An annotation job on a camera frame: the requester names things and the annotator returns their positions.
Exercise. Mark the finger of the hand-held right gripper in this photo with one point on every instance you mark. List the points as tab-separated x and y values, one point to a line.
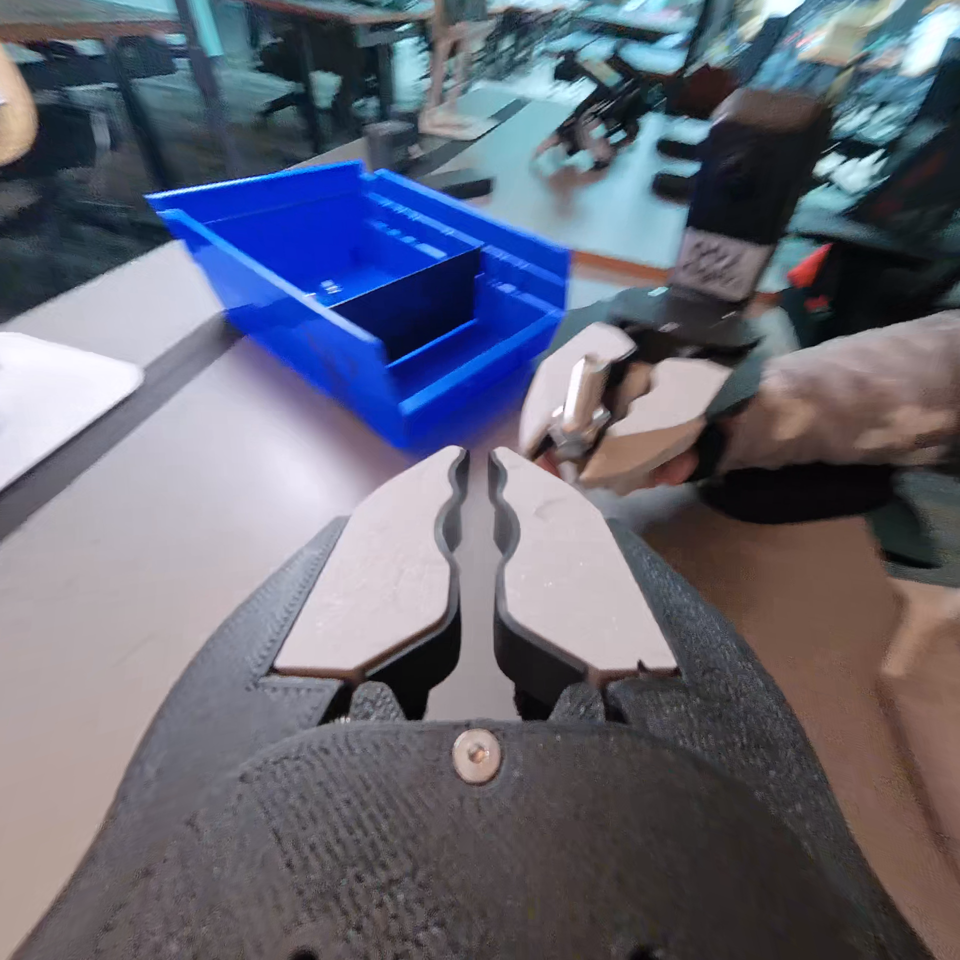
544	390
660	427

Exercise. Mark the black office chair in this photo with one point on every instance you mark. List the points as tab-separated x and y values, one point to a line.
900	187

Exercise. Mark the black bin divider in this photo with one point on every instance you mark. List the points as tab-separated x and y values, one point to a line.
420	300

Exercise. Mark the wooden stand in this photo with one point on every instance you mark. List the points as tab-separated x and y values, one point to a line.
457	120

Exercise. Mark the person's right forearm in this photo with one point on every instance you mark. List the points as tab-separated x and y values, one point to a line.
840	390

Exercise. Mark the person's grey patterned sweatshirt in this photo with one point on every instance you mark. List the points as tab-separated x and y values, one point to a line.
922	615

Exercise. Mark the grey box device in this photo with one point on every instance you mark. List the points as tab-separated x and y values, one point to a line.
390	142

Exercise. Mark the steel hex nut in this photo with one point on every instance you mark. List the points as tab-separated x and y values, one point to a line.
577	433

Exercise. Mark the person's right hand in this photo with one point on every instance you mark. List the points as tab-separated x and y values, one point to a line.
675	469

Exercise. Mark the blue plastic storage bin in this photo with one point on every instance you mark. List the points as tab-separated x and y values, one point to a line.
300	330

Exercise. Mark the spare hand-held gripper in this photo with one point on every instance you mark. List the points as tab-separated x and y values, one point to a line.
600	112

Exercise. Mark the grey desk with wood edge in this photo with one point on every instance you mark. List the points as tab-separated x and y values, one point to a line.
585	217

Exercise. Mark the steel hex bolt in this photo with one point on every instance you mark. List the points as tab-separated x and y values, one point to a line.
579	390

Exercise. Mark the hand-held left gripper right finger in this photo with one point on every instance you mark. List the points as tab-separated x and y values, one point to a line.
577	585

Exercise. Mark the white rounded base plate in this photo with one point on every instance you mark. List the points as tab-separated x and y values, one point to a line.
60	405

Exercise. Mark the black rectangular block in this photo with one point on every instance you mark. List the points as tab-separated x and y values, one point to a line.
465	184

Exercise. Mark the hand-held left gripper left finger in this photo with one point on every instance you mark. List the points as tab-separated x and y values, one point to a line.
382	577

